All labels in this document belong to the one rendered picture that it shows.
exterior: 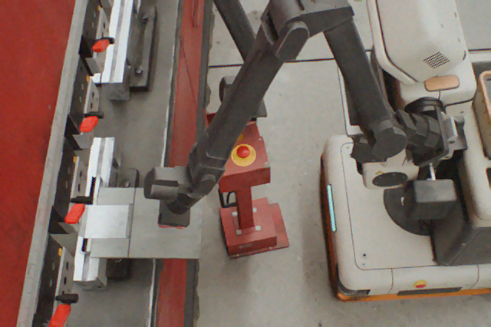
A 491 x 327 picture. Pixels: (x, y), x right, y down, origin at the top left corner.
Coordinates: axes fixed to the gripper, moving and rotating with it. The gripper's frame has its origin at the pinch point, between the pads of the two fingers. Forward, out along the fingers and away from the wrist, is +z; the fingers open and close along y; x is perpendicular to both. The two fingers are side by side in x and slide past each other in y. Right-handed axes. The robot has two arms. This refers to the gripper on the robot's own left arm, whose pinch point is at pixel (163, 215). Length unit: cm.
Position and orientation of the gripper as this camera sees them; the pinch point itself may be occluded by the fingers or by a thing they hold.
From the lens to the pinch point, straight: 146.6
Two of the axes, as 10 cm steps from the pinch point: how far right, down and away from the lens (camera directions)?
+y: -0.2, 9.0, -4.3
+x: 8.9, 2.1, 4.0
